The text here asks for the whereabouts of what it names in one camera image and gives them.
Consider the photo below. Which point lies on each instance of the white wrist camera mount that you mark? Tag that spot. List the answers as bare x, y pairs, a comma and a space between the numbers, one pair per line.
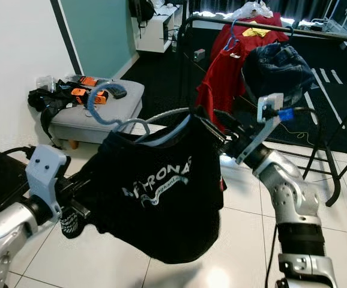
46, 177
260, 129

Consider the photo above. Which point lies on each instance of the small grey box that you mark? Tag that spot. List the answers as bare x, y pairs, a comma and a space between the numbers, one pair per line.
199, 55

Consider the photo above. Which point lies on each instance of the black backpack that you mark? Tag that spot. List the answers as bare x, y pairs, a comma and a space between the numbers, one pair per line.
140, 9

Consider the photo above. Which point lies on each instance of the blue denim jeans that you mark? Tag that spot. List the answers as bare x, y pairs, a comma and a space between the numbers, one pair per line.
275, 72

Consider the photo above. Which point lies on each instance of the black t-shirt with white print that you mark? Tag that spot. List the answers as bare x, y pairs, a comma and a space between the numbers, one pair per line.
155, 234

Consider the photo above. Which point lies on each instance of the black metal clothes rack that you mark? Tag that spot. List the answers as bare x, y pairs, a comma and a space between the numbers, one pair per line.
335, 37

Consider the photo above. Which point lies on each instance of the clear plastic bottle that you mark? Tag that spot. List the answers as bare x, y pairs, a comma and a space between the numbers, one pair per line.
173, 42

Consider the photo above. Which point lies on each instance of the grey plastic hanger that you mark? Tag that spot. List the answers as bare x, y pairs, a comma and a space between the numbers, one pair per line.
91, 105

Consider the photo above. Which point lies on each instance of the white shelf unit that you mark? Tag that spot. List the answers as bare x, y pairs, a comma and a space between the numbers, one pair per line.
155, 33

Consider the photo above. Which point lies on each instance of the white crumpled plastic bag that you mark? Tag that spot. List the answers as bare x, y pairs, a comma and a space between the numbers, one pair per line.
254, 10

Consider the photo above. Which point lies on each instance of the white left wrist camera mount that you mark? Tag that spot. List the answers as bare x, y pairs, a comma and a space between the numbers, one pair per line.
46, 177

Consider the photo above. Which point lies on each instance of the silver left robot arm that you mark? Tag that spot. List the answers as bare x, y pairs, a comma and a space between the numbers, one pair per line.
11, 240

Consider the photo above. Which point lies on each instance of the dark pleated curtain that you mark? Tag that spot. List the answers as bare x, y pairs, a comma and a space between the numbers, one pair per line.
305, 6

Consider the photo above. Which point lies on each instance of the red cloth with yellow star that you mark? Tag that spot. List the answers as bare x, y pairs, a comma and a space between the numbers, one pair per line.
278, 36

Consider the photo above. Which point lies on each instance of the orange and black device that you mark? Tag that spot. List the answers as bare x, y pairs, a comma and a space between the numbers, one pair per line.
89, 81
78, 92

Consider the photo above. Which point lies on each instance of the red t-shirt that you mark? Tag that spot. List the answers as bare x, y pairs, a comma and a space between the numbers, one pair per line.
221, 81

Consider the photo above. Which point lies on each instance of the grey padded ottoman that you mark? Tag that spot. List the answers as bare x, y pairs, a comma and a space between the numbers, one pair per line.
131, 113

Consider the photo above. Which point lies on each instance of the blue plastic hanger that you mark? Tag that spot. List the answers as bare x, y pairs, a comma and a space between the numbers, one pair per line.
230, 37

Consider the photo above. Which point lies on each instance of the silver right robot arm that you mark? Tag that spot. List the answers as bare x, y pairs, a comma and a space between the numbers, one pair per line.
293, 198

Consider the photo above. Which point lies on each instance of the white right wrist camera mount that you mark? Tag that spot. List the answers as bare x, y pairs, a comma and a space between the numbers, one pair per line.
260, 129

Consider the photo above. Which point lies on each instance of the black case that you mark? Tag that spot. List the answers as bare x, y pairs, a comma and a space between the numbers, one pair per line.
2, 189

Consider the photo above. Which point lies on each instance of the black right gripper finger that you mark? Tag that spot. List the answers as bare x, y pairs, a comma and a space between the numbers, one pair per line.
231, 122
224, 132

